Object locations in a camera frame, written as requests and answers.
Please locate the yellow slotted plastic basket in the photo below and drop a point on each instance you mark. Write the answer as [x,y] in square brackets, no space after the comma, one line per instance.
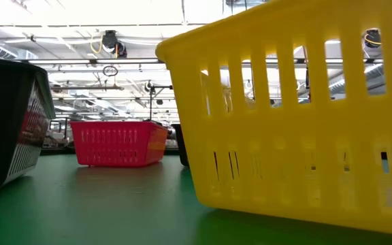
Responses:
[284,136]

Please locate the red slotted plastic basket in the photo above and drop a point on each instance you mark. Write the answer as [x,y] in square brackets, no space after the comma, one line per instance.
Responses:
[32,124]
[114,125]

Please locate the black pole stand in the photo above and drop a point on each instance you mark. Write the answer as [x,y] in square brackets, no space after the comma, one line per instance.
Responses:
[150,102]

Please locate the long ceiling strip light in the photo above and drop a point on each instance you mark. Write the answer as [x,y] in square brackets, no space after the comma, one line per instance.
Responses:
[80,61]

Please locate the distant cluttered workbench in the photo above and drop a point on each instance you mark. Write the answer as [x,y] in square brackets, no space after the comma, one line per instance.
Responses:
[54,137]

